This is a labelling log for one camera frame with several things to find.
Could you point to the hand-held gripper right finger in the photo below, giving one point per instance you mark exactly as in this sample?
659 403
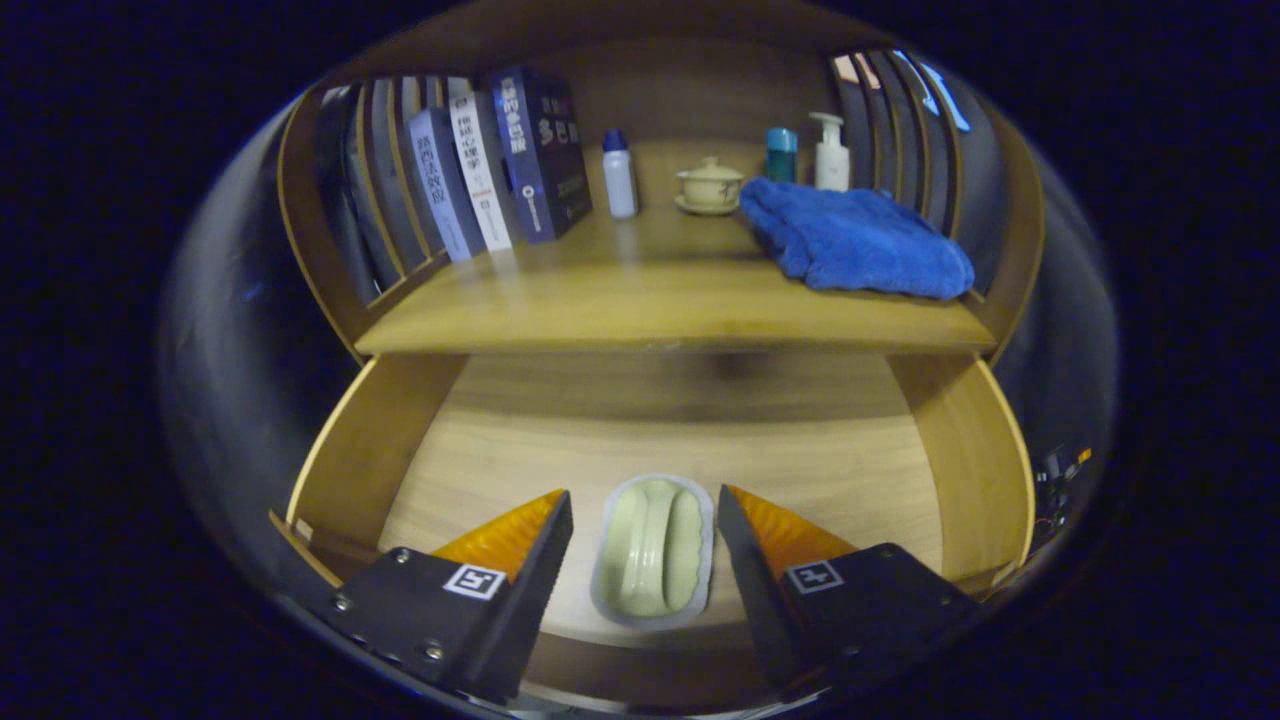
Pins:
760 590

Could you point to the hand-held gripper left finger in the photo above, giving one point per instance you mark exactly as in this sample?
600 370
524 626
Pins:
530 610

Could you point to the wooden drawer with black knob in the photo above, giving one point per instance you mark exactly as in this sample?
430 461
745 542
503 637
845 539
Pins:
680 440

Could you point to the wooden countertop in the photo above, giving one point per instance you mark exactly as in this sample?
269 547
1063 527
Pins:
650 290

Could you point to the black device with orange part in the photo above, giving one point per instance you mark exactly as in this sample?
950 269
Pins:
1055 475

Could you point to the blue towel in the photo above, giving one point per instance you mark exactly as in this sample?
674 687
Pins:
850 240

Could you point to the beige lidded teacup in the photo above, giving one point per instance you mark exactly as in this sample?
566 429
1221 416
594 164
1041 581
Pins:
710 188

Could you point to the black backdrop cloth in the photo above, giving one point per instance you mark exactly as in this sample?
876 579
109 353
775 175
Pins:
230 330

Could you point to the white bottle with blue cap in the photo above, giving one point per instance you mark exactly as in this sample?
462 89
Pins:
620 185

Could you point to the white pump bottle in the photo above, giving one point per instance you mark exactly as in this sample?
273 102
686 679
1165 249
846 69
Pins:
831 165

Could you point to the light blue book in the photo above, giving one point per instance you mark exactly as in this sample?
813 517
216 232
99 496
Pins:
445 185

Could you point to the teal bottle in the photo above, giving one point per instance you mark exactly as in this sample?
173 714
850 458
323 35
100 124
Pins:
781 155

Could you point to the white book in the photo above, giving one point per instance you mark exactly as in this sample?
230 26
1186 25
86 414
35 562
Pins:
482 170

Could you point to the dark blue book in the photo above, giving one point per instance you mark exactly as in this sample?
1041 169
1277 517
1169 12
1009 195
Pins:
535 150

